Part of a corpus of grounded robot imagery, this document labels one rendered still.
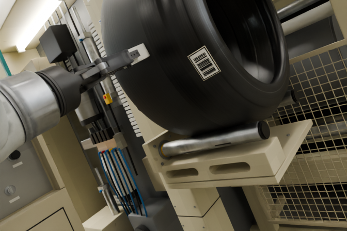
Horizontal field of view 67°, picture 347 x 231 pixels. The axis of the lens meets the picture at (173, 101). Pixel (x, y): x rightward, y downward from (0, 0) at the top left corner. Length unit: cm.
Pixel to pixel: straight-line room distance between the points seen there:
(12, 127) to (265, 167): 50
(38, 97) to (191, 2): 33
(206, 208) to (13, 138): 77
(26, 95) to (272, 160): 50
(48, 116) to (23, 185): 69
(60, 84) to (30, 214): 68
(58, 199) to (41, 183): 9
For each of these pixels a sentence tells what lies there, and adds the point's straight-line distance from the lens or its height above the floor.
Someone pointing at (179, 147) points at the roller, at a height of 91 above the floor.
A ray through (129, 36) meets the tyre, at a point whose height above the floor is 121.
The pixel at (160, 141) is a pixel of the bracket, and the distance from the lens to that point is 84.
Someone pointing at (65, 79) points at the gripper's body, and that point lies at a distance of 41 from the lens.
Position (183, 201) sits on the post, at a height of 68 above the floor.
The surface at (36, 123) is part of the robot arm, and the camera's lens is 38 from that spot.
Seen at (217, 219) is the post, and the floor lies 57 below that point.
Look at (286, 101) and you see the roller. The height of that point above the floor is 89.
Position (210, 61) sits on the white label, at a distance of 52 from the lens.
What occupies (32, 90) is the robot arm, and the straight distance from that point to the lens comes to 38.
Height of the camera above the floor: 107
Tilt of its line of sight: 3 degrees down
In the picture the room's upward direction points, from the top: 23 degrees counter-clockwise
